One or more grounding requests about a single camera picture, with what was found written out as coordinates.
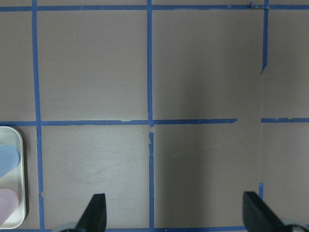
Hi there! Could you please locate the blue cup right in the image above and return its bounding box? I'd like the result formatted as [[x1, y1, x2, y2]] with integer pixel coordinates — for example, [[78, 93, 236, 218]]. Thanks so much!
[[0, 145, 20, 178]]

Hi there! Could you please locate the cream plastic tray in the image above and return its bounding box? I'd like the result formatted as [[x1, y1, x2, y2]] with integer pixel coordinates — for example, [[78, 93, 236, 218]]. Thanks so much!
[[0, 126, 27, 230]]

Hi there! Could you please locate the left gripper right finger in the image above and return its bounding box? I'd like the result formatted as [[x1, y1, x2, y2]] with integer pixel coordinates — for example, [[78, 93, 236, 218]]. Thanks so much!
[[242, 191, 290, 232]]

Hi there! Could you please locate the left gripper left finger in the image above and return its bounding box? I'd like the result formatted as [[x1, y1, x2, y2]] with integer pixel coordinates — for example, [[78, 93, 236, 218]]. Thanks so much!
[[75, 193, 107, 232]]

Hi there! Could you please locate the pink cup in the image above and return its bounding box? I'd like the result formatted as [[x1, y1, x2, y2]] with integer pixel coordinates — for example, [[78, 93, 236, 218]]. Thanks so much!
[[0, 188, 19, 225]]

